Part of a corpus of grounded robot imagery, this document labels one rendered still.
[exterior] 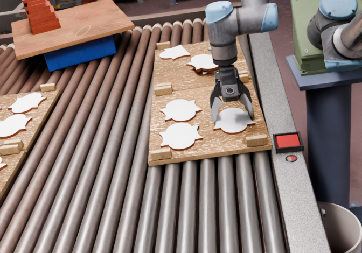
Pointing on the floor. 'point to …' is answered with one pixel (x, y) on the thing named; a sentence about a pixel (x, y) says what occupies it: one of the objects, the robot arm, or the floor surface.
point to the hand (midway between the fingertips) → (232, 119)
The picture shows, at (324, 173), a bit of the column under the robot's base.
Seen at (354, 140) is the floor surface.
